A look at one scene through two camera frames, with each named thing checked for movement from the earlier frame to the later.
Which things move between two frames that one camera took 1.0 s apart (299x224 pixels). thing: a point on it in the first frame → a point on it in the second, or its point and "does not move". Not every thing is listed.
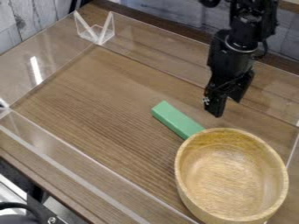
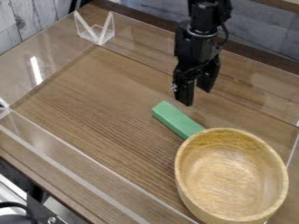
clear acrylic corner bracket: [95, 32] does not move
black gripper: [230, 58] → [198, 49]
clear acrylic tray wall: [79, 136] does not move
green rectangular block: [179, 123] does not move
